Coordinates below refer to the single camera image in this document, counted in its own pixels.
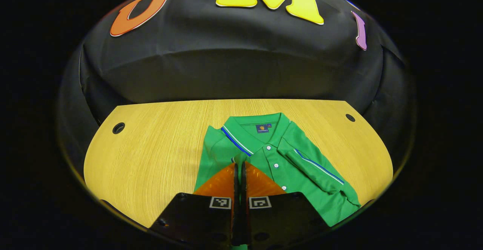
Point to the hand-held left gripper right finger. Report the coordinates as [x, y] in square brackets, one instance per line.
[279, 216]

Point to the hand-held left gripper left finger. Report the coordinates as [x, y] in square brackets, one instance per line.
[203, 216]

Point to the green T-shirt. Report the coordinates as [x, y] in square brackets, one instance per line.
[302, 167]

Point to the black backdrop cloth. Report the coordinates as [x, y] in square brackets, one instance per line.
[226, 61]

